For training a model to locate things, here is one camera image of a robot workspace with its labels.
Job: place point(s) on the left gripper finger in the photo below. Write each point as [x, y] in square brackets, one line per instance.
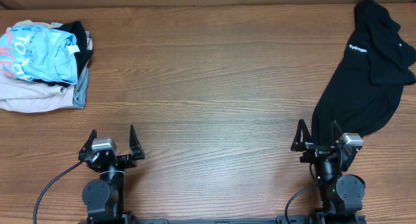
[134, 143]
[88, 145]

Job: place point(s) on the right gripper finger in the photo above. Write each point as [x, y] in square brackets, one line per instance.
[302, 139]
[336, 132]

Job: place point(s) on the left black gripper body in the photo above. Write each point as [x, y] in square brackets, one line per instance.
[112, 159]

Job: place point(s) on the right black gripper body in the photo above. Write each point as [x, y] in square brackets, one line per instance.
[316, 152]

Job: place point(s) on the black polo shirt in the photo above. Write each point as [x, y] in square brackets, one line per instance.
[365, 89]

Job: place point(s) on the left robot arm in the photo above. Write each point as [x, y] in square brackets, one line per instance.
[105, 197]

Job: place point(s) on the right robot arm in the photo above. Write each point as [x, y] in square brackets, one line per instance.
[341, 195]

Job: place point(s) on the grey-blue folded garment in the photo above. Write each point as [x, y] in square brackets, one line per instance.
[80, 90]

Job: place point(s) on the beige folded garment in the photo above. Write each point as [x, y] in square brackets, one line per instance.
[34, 96]

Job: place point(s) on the black folded garment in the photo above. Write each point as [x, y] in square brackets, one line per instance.
[82, 57]

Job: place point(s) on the light blue printed shirt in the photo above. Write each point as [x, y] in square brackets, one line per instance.
[36, 52]

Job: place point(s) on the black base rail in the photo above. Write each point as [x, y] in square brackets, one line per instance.
[277, 220]

